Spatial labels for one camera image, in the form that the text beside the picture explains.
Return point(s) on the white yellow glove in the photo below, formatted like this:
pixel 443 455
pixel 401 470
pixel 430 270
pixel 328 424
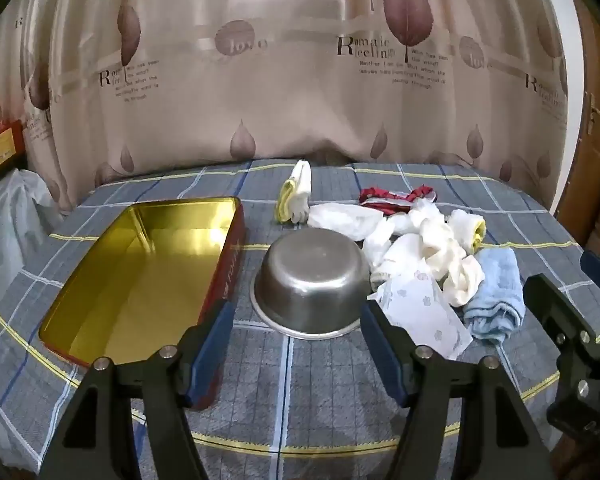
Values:
pixel 300 185

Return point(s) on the clear plastic sheet cover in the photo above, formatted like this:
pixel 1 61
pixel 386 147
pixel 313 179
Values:
pixel 10 220

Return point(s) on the white fluffy yellow-lined sock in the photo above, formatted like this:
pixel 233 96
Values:
pixel 472 232

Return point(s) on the red tin box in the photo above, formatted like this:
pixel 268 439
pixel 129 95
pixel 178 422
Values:
pixel 145 270

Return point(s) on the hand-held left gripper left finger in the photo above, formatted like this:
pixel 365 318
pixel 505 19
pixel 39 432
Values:
pixel 210 355

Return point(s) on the cream cloth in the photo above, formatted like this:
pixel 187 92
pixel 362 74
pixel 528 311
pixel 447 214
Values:
pixel 462 280

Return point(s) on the brown labelled cardboard box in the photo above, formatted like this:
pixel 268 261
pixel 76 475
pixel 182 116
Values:
pixel 0 160

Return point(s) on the steel bowl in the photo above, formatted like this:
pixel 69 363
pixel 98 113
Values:
pixel 310 285

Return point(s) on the white towel cloth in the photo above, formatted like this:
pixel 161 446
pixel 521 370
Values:
pixel 435 240

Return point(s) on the grey plaid cloth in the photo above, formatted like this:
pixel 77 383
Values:
pixel 305 385

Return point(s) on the light blue towel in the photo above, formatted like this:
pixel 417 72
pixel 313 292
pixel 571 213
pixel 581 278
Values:
pixel 495 295

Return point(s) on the beige leaf print curtain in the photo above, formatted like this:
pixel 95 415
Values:
pixel 280 85

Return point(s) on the red striped cloth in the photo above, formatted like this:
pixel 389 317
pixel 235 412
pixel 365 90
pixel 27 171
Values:
pixel 380 199

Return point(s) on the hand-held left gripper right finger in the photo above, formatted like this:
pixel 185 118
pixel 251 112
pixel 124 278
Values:
pixel 380 350

